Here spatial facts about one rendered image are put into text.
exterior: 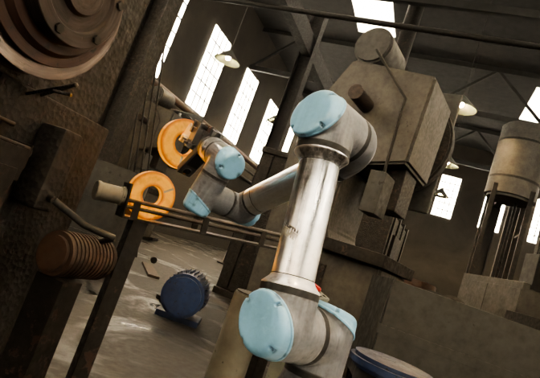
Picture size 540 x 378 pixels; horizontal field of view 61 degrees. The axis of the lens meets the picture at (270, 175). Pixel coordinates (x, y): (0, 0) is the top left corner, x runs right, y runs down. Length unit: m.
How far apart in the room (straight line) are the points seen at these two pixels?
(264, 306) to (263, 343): 0.06
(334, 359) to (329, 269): 2.53
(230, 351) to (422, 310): 1.51
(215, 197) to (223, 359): 0.55
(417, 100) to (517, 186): 6.09
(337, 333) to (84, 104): 1.13
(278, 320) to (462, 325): 2.10
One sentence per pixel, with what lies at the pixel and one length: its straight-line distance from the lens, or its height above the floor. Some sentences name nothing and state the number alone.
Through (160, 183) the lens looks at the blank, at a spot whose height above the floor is 0.75.
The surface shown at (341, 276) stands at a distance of 3.44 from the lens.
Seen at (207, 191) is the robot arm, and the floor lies 0.76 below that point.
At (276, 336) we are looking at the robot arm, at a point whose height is 0.54.
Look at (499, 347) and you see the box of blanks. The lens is 2.93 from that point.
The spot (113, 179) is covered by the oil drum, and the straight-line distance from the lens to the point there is 3.92.
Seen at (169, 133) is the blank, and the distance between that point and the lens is 1.43.
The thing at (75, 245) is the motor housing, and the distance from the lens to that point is 1.37.
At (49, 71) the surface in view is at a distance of 1.36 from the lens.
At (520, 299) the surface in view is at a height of 0.95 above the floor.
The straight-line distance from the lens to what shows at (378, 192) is 3.24.
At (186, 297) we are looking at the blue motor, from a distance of 3.14.
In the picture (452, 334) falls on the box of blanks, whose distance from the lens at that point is 2.84.
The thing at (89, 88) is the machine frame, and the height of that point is 0.97.
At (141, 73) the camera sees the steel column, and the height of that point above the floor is 2.05.
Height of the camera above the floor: 0.68
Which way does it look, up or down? 8 degrees up
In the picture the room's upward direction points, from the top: 20 degrees clockwise
